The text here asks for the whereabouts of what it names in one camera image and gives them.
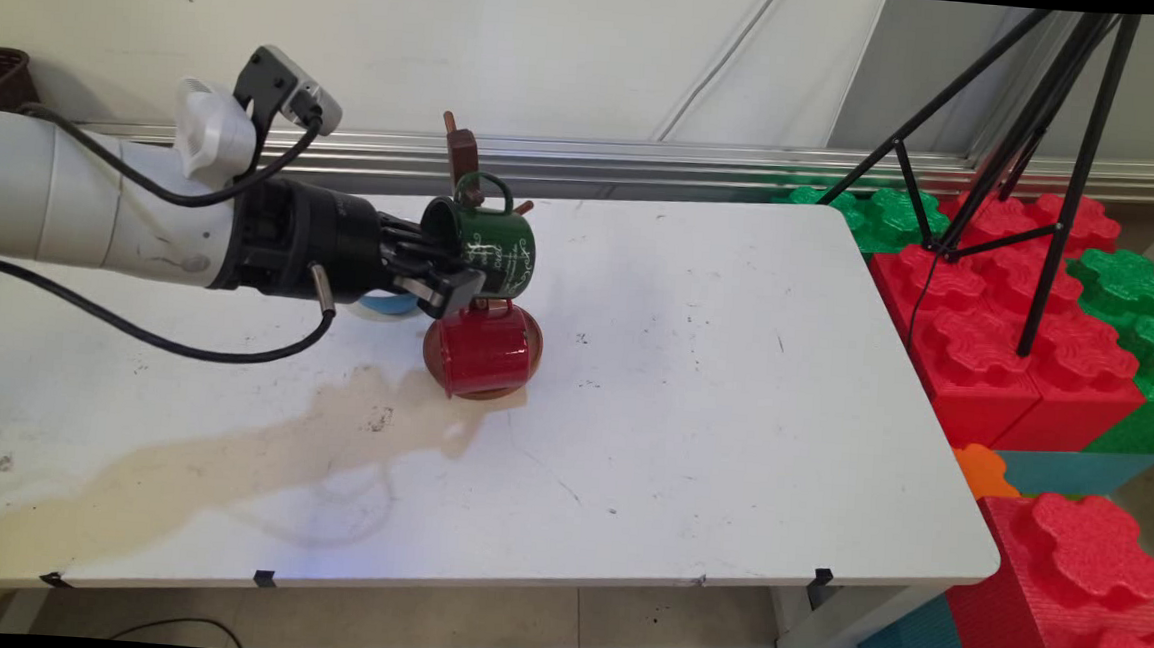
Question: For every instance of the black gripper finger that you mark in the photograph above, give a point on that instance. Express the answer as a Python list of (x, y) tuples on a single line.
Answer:
[(454, 291), (422, 239)]

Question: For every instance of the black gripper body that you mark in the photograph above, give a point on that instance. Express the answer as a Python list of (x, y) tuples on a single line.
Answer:
[(292, 236)]

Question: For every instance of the green enamel mug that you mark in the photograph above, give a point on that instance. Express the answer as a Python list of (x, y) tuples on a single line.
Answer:
[(501, 249)]

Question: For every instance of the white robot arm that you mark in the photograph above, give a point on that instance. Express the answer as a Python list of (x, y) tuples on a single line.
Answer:
[(64, 192)]

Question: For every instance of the blue and white bowl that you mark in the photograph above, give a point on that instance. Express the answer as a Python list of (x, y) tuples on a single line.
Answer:
[(388, 304)]

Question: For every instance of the red enamel mug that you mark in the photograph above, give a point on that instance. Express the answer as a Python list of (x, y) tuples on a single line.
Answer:
[(485, 353)]

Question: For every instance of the brown wooden mug tree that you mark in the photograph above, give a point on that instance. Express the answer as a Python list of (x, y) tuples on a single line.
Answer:
[(462, 152)]

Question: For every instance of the brown woven basket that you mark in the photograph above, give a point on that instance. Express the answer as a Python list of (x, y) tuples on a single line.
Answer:
[(1, 78)]

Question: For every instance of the green foam block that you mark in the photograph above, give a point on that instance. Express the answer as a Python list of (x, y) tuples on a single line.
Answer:
[(1148, 399), (894, 218)]

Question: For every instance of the white table leg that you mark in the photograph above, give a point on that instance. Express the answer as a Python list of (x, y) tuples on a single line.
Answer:
[(819, 629)]

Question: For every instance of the large red foam block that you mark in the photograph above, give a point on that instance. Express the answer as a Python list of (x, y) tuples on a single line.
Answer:
[(984, 389), (1071, 595)]

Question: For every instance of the orange foam block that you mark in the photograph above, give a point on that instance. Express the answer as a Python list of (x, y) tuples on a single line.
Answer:
[(979, 471)]

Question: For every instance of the black tripod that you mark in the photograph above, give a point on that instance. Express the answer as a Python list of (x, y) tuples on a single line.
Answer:
[(1082, 175)]

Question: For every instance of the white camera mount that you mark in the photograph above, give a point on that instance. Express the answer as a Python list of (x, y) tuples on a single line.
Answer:
[(210, 136)]

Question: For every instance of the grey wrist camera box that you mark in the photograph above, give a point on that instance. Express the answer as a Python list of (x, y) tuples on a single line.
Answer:
[(271, 80)]

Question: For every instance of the aluminium wall rail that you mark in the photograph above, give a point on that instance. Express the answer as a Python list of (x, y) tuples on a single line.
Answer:
[(647, 163)]

